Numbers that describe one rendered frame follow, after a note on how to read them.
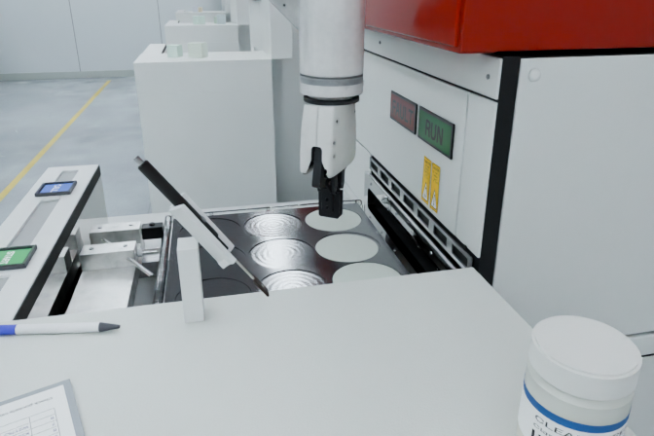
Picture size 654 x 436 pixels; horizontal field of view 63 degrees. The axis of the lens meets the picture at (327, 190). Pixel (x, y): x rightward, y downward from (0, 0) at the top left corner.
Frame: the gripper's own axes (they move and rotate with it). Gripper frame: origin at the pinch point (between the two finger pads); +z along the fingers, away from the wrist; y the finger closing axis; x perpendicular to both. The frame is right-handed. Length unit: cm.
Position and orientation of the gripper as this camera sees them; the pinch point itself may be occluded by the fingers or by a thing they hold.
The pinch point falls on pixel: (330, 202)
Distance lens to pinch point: 77.6
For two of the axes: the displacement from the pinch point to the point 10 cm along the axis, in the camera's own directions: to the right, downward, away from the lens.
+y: -3.9, 3.3, -8.6
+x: 9.2, 1.4, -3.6
